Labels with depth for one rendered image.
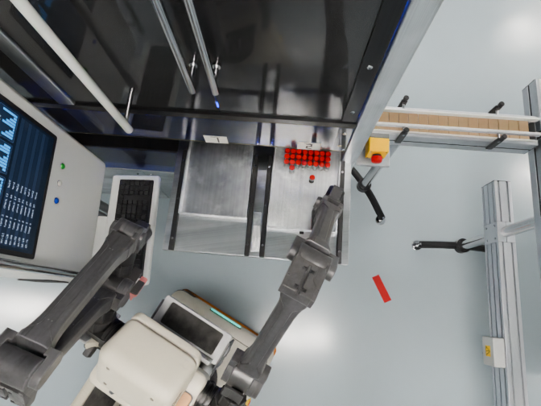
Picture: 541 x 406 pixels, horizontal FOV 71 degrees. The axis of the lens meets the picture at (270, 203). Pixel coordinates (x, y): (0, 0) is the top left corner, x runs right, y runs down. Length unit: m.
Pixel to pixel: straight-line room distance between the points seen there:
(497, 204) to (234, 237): 1.26
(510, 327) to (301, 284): 1.36
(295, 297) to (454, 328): 1.80
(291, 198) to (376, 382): 1.29
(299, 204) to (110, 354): 0.84
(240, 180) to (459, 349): 1.62
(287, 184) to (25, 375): 1.04
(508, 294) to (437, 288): 0.56
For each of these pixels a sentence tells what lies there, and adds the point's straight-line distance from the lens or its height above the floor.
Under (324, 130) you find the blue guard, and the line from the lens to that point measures 1.29.
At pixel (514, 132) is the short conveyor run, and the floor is 0.97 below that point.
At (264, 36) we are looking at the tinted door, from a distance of 0.93.
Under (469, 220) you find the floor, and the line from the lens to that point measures 2.63.
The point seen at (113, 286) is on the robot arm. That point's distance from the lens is 1.12.
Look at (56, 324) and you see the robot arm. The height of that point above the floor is 1.55.
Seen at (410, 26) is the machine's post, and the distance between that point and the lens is 0.90.
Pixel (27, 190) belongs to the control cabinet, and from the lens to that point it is 1.31.
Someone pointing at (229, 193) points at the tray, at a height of 0.88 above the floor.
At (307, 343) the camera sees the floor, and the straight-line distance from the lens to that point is 2.32.
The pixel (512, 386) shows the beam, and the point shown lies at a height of 0.54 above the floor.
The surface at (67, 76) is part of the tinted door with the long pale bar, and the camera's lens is 1.28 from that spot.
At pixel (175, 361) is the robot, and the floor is 1.34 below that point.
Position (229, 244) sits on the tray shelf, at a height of 0.88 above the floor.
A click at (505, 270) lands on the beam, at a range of 2.04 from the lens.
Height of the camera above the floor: 2.30
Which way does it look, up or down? 75 degrees down
